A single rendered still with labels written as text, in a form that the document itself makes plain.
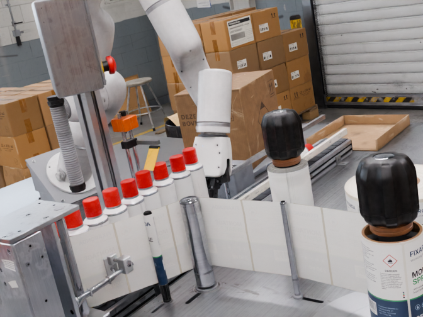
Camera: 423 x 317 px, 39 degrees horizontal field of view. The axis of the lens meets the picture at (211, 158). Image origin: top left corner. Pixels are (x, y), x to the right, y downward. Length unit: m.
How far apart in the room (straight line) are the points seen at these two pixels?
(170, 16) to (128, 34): 6.51
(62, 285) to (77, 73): 0.42
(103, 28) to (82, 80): 0.49
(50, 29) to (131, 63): 6.78
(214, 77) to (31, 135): 3.32
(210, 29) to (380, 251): 4.29
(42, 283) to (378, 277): 0.50
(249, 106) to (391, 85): 4.07
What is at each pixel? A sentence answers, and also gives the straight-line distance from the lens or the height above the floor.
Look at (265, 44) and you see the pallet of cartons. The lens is 5.34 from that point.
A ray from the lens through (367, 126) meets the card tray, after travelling 2.33.
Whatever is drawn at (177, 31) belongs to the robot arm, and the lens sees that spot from 1.48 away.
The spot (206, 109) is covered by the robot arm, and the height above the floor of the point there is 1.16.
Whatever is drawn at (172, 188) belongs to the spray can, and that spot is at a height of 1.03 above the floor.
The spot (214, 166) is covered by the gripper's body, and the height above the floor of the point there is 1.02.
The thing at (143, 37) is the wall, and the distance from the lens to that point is 8.13.
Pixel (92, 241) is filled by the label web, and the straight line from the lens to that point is 1.13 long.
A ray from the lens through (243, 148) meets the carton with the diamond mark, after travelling 1.94.
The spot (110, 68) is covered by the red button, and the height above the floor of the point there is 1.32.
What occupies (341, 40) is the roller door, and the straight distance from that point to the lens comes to 6.13.
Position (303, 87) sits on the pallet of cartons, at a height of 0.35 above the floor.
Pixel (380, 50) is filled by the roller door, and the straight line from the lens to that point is 5.91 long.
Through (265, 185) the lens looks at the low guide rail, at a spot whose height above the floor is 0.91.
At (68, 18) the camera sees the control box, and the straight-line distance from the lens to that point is 1.22.
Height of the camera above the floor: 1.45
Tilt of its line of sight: 16 degrees down
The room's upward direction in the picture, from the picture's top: 11 degrees counter-clockwise
